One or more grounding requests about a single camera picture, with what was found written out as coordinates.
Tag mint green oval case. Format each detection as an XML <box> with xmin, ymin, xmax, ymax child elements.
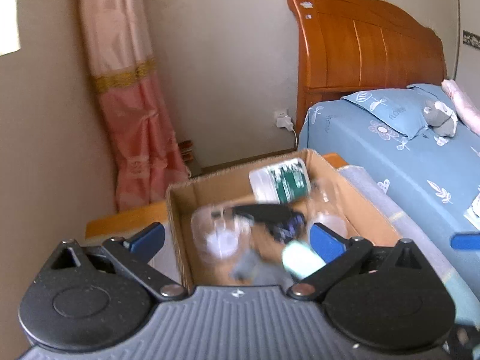
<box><xmin>281</xmin><ymin>241</ymin><xmax>326</xmax><ymax>280</ymax></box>

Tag black stapler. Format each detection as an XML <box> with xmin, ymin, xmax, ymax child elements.
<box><xmin>211</xmin><ymin>203</ymin><xmax>306</xmax><ymax>224</ymax></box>

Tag clear square plastic container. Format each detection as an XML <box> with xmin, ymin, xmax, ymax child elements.
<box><xmin>190</xmin><ymin>205</ymin><xmax>253</xmax><ymax>265</ymax></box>

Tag grey cat figurine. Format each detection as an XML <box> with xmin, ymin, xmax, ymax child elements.
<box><xmin>229</xmin><ymin>250</ymin><xmax>294</xmax><ymax>289</ymax></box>

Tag grey checked blanket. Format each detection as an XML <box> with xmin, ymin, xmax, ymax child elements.
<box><xmin>149</xmin><ymin>164</ymin><xmax>480</xmax><ymax>327</ymax></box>

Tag papers on bed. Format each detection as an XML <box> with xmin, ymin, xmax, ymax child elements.
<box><xmin>464</xmin><ymin>193</ymin><xmax>480</xmax><ymax>230</ymax></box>

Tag clear plastic jar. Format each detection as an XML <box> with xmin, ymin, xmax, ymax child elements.
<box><xmin>307</xmin><ymin>178</ymin><xmax>349</xmax><ymax>238</ymax></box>

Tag black fidget cube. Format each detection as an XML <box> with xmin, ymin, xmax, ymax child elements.
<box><xmin>266</xmin><ymin>211</ymin><xmax>306</xmax><ymax>245</ymax></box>

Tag blue floral bed sheet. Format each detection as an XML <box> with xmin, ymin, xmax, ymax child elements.
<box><xmin>298</xmin><ymin>82</ymin><xmax>480</xmax><ymax>241</ymax></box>

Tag brown cardboard box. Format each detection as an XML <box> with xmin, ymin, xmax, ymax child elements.
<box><xmin>167</xmin><ymin>149</ymin><xmax>400</xmax><ymax>291</ymax></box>

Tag pink curtain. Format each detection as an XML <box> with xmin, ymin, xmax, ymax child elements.
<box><xmin>80</xmin><ymin>0</ymin><xmax>188</xmax><ymax>211</ymax></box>

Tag white bottle green label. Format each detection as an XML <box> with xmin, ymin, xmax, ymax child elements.
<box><xmin>249</xmin><ymin>158</ymin><xmax>311</xmax><ymax>204</ymax></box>

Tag grey plush toy on bed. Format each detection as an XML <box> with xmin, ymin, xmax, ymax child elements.
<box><xmin>422</xmin><ymin>100</ymin><xmax>458</xmax><ymax>137</ymax></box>

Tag pink rolled blanket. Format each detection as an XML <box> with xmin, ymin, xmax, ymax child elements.
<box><xmin>441</xmin><ymin>80</ymin><xmax>480</xmax><ymax>136</ymax></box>

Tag blue floral pillow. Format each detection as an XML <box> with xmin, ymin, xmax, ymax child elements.
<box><xmin>342</xmin><ymin>88</ymin><xmax>429</xmax><ymax>140</ymax></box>

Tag orange wooden headboard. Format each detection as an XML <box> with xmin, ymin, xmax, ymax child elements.
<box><xmin>287</xmin><ymin>0</ymin><xmax>448</xmax><ymax>129</ymax></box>

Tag white wall charger plug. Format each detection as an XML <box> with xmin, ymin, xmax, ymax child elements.
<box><xmin>273</xmin><ymin>108</ymin><xmax>298</xmax><ymax>149</ymax></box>

